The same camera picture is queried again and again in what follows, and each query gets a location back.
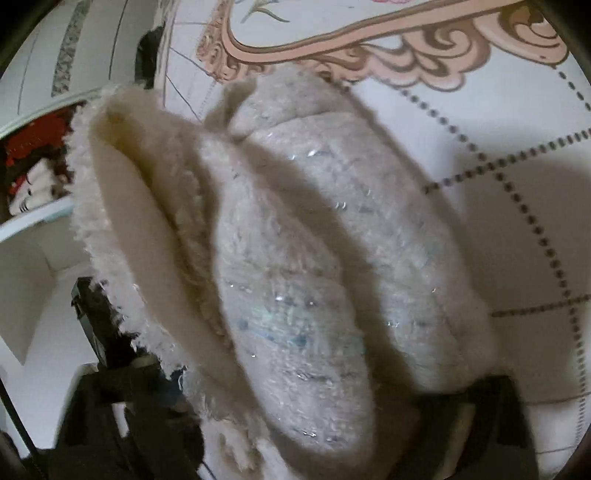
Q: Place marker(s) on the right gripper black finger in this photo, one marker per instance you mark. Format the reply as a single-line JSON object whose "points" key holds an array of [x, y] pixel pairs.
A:
{"points": [[479, 433]]}

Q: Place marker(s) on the white fuzzy cardigan jacket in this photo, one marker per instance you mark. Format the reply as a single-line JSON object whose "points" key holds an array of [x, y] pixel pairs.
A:
{"points": [[284, 253]]}

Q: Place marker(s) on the red hanging garments in wardrobe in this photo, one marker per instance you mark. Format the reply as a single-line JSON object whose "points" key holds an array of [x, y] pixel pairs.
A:
{"points": [[33, 167]]}

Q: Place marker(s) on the white diamond pattern mat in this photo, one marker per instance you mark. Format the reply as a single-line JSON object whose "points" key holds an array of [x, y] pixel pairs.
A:
{"points": [[491, 99]]}

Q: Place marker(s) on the black jacket on bed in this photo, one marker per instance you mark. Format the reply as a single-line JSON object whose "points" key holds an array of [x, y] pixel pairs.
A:
{"points": [[146, 57]]}

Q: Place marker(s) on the white sliding wardrobe door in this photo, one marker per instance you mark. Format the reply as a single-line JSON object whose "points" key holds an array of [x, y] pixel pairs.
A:
{"points": [[76, 50]]}

